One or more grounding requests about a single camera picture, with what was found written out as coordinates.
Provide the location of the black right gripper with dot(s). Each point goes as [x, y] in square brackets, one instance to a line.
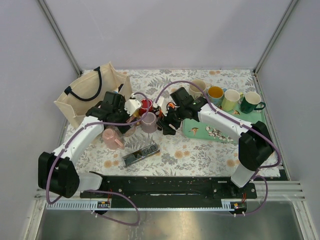
[165, 122]

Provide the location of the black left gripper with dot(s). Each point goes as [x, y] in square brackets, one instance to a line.
[123, 128]

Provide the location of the pink round mug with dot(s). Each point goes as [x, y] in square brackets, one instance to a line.
[131, 130]

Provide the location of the beige floral mug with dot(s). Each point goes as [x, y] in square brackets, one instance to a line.
[198, 85]

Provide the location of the blue butterfly mug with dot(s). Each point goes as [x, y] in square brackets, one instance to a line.
[216, 95]

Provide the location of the lime green mug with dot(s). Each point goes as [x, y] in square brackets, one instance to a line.
[230, 100]

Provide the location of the dark green mug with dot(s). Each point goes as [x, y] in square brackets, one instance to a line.
[252, 101]

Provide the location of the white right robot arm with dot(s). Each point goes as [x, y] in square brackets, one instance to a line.
[254, 142]

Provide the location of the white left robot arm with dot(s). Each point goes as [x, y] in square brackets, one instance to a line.
[57, 170]

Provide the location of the lavender mug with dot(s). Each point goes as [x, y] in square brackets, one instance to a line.
[149, 122]

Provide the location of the orange mug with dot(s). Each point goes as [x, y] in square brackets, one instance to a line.
[170, 105]

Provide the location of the pink octagonal mug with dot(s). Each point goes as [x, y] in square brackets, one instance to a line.
[112, 140]

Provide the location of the red mug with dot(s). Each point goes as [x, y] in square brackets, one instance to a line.
[146, 104]

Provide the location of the floral table mat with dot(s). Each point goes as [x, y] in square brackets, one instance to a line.
[179, 155]

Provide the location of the green floral tray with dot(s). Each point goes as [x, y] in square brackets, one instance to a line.
[203, 131]

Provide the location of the beige canvas tote bag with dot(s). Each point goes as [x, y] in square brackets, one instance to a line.
[89, 89]

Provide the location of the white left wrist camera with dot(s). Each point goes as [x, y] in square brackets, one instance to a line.
[132, 105]

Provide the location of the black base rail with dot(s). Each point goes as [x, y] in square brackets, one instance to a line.
[171, 187]

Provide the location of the white slotted cable duct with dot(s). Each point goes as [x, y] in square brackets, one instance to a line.
[155, 203]

